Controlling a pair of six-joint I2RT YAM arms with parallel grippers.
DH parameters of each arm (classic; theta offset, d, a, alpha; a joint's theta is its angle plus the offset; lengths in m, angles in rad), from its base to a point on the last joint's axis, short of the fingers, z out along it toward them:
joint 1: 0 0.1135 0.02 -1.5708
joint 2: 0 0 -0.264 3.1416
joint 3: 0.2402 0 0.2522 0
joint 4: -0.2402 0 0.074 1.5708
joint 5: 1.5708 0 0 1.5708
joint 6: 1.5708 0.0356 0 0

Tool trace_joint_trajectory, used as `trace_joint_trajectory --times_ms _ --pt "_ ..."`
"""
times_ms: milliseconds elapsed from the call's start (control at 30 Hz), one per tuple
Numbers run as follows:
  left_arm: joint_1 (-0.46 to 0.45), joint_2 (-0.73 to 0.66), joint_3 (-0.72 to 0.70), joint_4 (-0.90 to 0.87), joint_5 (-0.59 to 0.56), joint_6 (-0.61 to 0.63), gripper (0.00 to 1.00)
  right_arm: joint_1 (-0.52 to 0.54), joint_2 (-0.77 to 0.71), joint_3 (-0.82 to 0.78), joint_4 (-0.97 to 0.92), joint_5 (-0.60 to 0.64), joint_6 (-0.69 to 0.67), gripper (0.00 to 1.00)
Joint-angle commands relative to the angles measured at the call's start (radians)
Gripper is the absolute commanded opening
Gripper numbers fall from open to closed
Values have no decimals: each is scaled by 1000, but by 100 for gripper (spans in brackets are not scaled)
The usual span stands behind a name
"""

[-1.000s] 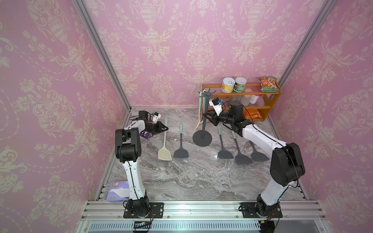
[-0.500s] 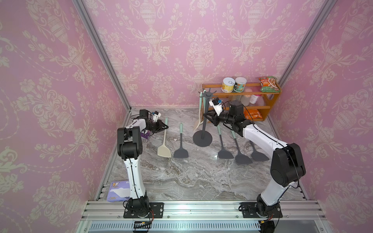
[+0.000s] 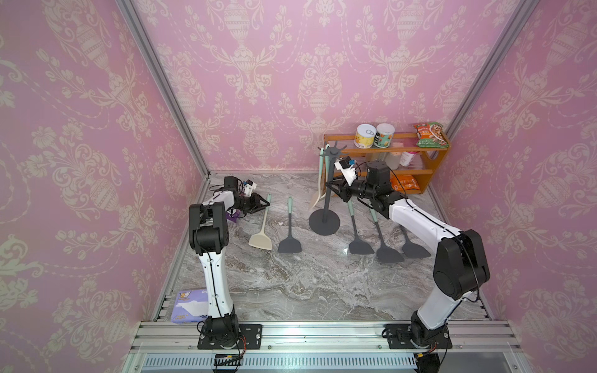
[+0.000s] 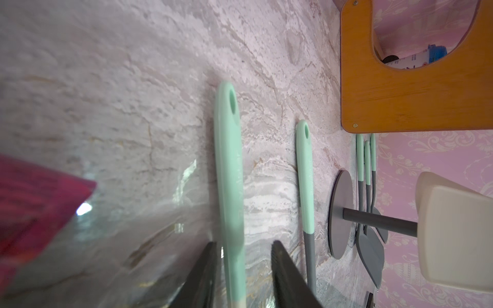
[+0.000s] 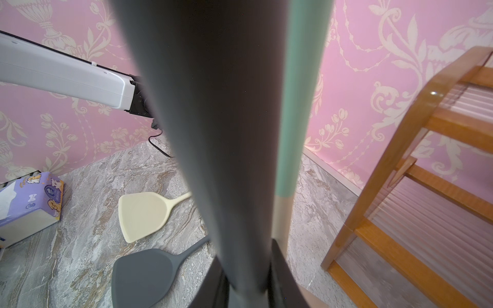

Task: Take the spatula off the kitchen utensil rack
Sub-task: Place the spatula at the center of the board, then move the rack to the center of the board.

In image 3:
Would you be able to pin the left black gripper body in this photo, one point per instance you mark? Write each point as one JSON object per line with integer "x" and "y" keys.
{"x": 249, "y": 203}

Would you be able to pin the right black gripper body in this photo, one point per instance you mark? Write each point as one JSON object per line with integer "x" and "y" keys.
{"x": 360, "y": 189}

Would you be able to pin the cream spatula mint handle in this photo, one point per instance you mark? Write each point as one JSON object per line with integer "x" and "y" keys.
{"x": 261, "y": 240}

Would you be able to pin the grey utensil rack stand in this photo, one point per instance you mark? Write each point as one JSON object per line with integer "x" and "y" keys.
{"x": 325, "y": 222}

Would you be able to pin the grey spatula mint handle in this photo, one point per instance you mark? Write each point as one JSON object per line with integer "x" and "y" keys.
{"x": 385, "y": 254}
{"x": 290, "y": 245}
{"x": 411, "y": 249}
{"x": 357, "y": 246}

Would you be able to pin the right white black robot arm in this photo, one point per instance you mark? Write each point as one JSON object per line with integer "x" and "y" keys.
{"x": 460, "y": 267}

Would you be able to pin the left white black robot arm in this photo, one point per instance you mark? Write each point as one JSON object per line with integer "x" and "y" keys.
{"x": 208, "y": 233}

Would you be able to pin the purple candy bag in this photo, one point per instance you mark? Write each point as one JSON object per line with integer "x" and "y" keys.
{"x": 234, "y": 215}

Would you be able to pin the white plastic bottle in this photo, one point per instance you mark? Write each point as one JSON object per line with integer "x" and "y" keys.
{"x": 393, "y": 158}

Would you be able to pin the orange snack packet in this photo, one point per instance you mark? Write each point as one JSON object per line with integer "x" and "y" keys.
{"x": 403, "y": 183}

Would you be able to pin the yellow tin can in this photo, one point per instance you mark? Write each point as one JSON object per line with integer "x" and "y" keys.
{"x": 365, "y": 136}

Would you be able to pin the white pink bottle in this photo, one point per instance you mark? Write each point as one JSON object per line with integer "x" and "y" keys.
{"x": 406, "y": 158}

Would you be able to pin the wooden orange shelf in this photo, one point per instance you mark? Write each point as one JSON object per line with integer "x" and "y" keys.
{"x": 423, "y": 166}

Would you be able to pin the green tin can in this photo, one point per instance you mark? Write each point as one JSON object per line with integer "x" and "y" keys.
{"x": 384, "y": 135}

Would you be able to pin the red green snack packet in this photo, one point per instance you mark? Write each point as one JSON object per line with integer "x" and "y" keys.
{"x": 430, "y": 135}

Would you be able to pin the purple tissue packet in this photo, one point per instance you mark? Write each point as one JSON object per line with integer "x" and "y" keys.
{"x": 190, "y": 306}

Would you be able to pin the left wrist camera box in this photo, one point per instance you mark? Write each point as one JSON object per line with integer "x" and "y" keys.
{"x": 248, "y": 188}

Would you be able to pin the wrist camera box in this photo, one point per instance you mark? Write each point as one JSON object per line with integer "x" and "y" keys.
{"x": 347, "y": 166}
{"x": 248, "y": 188}

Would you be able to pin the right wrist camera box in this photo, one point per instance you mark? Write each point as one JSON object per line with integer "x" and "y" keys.
{"x": 347, "y": 166}

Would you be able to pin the cream ladle mint handle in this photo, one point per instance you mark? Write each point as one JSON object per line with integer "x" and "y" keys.
{"x": 318, "y": 195}

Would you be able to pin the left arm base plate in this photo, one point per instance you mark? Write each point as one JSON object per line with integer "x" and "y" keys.
{"x": 247, "y": 337}

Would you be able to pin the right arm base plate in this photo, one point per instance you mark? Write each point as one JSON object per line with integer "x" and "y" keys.
{"x": 403, "y": 336}

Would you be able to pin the aluminium front rail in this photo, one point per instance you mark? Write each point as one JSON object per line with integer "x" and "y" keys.
{"x": 342, "y": 346}

